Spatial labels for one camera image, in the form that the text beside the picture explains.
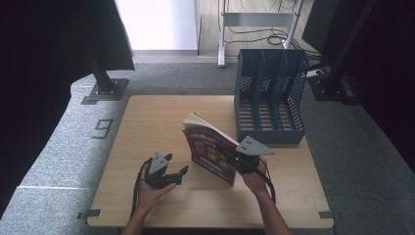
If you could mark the person's left hand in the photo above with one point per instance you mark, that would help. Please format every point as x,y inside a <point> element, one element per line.
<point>151,197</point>

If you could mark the white power strip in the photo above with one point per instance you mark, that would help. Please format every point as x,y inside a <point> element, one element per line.
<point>314,72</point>

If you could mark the white metal stand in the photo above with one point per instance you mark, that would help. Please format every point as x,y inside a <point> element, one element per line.
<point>257,19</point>

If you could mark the person's right hand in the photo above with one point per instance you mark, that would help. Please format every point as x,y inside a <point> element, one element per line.
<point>256,179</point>

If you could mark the dark curtain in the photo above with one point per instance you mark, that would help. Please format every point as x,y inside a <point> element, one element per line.
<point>385,65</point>
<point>49,65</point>

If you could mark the white panel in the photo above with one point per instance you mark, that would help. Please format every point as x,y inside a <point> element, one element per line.
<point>156,23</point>

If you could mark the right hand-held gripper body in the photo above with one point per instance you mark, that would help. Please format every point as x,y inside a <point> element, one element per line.
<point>251,151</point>

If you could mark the black metal post with base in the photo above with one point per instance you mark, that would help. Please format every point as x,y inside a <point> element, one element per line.
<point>336,75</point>
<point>104,81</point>

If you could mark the blue plastic file rack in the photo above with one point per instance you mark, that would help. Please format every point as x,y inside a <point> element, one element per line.
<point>270,107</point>

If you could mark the purple paperback book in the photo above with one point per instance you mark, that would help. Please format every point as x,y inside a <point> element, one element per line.
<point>208,150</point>

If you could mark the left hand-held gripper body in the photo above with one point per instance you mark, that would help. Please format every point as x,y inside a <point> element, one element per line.
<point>158,171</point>

